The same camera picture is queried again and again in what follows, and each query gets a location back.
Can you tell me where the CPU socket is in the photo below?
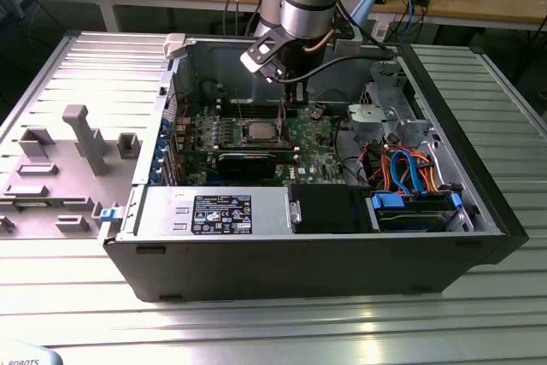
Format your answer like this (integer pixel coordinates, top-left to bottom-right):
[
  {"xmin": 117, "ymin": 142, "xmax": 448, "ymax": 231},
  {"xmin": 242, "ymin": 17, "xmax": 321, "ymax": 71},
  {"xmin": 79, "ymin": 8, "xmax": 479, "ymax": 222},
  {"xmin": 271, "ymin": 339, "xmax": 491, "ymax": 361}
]
[{"xmin": 239, "ymin": 115, "xmax": 286, "ymax": 145}]

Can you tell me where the silver metal drive cage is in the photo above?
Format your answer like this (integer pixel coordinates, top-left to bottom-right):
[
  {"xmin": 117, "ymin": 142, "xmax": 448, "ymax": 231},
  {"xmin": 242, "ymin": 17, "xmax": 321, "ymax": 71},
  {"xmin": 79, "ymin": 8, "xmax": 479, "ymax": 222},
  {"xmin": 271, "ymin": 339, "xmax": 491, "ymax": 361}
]
[{"xmin": 344, "ymin": 59, "xmax": 433, "ymax": 146}]

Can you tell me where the green motherboard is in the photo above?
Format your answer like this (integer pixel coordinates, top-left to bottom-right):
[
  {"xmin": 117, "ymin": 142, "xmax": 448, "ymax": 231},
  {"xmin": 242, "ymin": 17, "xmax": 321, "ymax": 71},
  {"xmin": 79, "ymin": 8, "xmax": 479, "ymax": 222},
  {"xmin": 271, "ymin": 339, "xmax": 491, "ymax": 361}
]
[{"xmin": 170, "ymin": 101, "xmax": 348, "ymax": 190}]

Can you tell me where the black graphics card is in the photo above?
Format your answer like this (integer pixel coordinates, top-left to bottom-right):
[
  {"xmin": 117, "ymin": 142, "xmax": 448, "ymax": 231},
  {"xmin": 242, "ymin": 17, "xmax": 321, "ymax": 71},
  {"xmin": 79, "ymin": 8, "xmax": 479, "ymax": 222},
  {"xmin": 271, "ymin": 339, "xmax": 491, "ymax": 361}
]
[{"xmin": 216, "ymin": 151, "xmax": 278, "ymax": 180}]

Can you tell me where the white case latch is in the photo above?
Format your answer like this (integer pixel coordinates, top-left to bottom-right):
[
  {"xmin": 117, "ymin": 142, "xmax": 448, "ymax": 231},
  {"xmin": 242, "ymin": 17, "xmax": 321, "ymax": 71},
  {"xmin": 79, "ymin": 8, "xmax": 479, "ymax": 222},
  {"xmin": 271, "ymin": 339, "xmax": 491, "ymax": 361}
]
[{"xmin": 163, "ymin": 33, "xmax": 189, "ymax": 61}]

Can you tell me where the silver power supply unit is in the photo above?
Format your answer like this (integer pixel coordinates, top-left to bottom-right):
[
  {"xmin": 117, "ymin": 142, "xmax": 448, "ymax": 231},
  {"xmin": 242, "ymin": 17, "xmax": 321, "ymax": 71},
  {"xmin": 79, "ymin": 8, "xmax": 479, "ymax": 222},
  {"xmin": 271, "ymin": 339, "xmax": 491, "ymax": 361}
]
[{"xmin": 140, "ymin": 186, "xmax": 296, "ymax": 238}]

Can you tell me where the hard disk in blue carrier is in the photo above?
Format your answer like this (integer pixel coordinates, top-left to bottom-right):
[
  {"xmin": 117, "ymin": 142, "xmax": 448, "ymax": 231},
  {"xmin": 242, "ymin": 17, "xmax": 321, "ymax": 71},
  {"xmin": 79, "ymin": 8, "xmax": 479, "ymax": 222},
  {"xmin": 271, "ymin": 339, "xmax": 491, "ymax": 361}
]
[{"xmin": 368, "ymin": 191, "xmax": 465, "ymax": 233}]

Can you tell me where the black open PC case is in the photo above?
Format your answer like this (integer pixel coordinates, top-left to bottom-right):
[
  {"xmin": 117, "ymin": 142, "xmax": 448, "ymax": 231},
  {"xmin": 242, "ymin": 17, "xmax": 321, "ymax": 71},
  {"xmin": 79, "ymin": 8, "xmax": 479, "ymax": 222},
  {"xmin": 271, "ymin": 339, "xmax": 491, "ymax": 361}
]
[{"xmin": 97, "ymin": 31, "xmax": 531, "ymax": 304}]

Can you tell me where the blue case clip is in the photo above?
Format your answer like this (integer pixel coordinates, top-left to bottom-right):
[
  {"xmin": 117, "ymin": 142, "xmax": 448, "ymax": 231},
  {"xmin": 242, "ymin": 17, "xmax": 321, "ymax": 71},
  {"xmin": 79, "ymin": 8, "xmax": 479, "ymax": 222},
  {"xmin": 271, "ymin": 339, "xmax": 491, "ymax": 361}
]
[{"xmin": 98, "ymin": 206, "xmax": 121, "ymax": 225}]

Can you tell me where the grey parts rack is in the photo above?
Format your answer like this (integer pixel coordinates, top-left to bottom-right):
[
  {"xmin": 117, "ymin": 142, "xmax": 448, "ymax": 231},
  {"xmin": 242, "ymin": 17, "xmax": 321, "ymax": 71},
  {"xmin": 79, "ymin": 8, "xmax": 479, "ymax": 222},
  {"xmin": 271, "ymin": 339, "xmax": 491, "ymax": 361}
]
[{"xmin": 0, "ymin": 103, "xmax": 144, "ymax": 240}]

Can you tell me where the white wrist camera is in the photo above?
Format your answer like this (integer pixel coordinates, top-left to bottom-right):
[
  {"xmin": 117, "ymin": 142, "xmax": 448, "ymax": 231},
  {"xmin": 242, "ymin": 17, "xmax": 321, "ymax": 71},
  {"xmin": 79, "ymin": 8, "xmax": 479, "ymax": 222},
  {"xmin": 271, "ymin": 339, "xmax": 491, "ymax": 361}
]
[
  {"xmin": 332, "ymin": 25, "xmax": 364, "ymax": 55},
  {"xmin": 238, "ymin": 26, "xmax": 286, "ymax": 85}
]

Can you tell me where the black camera cable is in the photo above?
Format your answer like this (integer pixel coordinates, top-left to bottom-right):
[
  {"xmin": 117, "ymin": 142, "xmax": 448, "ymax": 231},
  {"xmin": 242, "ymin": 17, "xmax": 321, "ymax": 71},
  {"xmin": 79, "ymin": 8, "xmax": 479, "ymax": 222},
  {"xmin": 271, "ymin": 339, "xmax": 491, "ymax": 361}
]
[{"xmin": 275, "ymin": 0, "xmax": 397, "ymax": 84}]

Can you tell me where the black wire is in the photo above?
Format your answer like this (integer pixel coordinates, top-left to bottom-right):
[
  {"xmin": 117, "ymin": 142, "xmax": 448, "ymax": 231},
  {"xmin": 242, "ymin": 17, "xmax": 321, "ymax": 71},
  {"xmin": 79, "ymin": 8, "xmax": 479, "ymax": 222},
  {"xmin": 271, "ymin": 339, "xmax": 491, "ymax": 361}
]
[{"xmin": 332, "ymin": 113, "xmax": 372, "ymax": 189}]

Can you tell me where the silver metal latch bracket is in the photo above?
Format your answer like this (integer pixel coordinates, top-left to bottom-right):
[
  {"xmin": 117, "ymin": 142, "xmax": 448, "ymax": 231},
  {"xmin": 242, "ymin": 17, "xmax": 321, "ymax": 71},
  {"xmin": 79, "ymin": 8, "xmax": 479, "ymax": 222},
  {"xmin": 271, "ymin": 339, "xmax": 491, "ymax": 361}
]
[{"xmin": 285, "ymin": 193, "xmax": 303, "ymax": 226}]

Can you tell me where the blue SATA wire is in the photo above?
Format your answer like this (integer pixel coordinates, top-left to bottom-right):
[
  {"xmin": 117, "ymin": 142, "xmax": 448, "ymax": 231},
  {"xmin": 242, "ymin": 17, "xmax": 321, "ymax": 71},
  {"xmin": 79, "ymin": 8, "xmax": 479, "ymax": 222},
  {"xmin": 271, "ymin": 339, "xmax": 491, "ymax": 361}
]
[{"xmin": 389, "ymin": 147, "xmax": 426, "ymax": 195}]

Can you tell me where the orange wire bundle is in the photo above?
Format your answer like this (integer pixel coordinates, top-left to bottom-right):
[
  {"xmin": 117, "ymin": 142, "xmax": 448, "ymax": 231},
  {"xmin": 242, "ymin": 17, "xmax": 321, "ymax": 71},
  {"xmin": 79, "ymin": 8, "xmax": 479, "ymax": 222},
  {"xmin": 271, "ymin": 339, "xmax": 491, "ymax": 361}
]
[{"xmin": 362, "ymin": 144, "xmax": 450, "ymax": 194}]

